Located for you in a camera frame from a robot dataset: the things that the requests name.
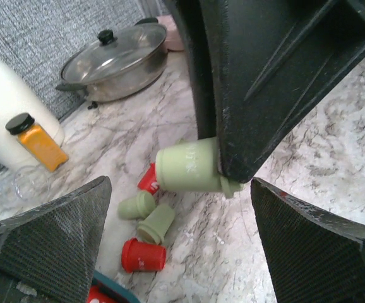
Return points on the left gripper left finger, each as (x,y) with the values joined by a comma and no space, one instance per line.
(53,248)

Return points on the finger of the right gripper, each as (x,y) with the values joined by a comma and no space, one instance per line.
(257,68)

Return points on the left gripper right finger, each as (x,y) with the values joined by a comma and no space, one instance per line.
(312,254)

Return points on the teal storage basket tray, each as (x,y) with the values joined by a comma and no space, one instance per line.
(103,289)

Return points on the green coffee capsule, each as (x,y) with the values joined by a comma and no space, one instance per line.
(154,228)
(139,206)
(192,166)

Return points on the red coffee capsule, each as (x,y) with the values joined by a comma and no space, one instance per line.
(140,256)
(149,181)

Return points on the orange spice bottle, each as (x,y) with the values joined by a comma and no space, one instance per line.
(35,139)

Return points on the steel pot with lid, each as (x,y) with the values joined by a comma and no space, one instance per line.
(117,64)

